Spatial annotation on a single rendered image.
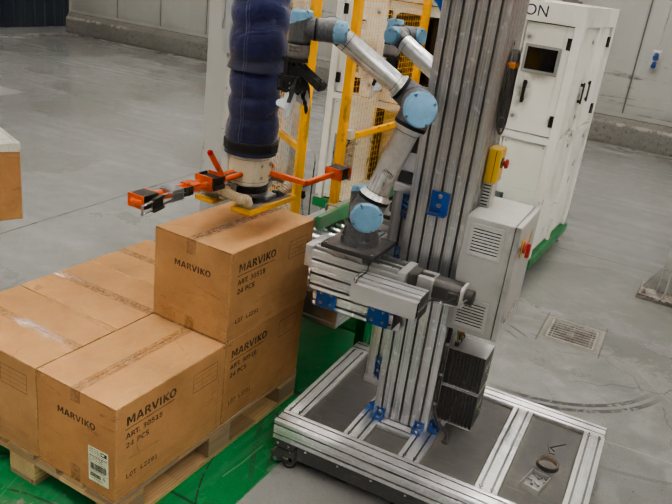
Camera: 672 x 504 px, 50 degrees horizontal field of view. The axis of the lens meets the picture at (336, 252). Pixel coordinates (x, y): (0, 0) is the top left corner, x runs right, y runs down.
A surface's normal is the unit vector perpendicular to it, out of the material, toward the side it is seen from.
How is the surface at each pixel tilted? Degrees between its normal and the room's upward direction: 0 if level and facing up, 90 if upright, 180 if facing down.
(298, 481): 0
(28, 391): 90
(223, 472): 0
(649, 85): 90
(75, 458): 90
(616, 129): 90
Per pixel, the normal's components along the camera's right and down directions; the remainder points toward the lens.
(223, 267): -0.51, 0.26
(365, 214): -0.07, 0.48
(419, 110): 0.05, 0.25
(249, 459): 0.12, -0.92
